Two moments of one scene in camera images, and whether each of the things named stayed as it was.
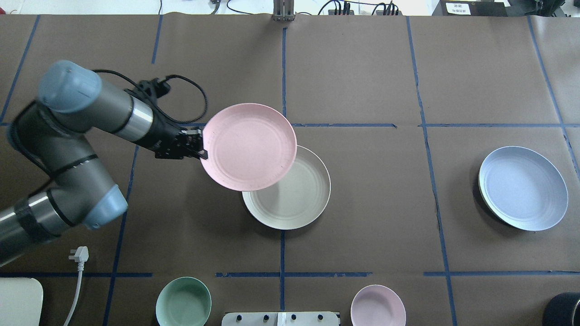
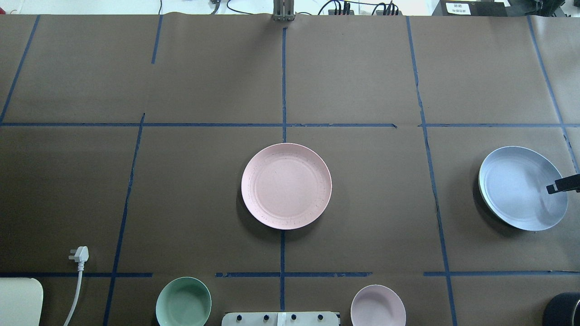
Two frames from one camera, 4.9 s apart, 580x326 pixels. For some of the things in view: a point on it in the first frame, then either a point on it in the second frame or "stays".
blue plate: x=523 y=188 stays
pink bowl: x=375 y=305 stays
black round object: x=563 y=309 stays
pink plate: x=250 y=147 to x=286 y=186
